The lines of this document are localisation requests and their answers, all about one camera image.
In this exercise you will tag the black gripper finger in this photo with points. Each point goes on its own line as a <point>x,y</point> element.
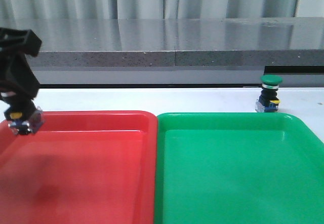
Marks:
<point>19,41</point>
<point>17,76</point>

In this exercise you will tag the red mushroom push button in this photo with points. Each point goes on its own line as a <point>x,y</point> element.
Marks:
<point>22,115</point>

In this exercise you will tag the green mushroom push button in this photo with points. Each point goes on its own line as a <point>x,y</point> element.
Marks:
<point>268,101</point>

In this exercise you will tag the red plastic tray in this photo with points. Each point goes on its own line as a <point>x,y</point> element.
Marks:
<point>80,167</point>

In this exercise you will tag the grey stone counter ledge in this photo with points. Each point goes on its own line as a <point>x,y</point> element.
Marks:
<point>230,52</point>

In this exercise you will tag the green plastic tray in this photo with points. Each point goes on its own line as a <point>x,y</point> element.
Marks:
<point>237,168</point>

